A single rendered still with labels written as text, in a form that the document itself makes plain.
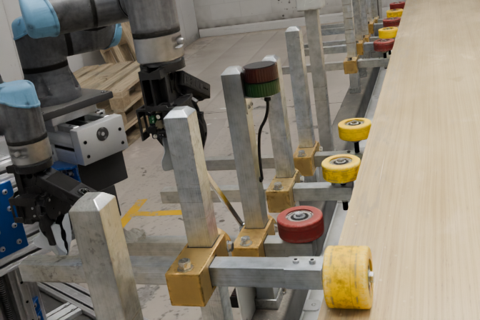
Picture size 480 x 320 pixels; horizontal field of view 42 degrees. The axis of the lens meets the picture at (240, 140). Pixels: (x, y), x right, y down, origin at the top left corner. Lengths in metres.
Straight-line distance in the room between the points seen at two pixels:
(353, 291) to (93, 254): 0.33
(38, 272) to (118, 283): 0.36
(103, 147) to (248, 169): 0.57
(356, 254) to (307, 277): 0.07
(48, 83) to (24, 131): 0.47
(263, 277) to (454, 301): 0.24
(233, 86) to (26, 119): 0.39
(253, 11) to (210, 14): 0.65
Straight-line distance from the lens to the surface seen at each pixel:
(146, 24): 0.96
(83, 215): 0.64
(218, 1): 9.30
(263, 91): 1.05
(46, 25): 1.04
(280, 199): 1.33
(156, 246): 1.21
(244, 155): 1.11
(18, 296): 1.87
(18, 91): 1.21
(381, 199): 1.15
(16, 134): 1.22
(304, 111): 1.59
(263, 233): 1.14
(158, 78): 0.96
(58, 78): 1.68
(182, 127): 0.84
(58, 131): 1.66
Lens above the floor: 1.38
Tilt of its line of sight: 18 degrees down
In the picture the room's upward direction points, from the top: 9 degrees counter-clockwise
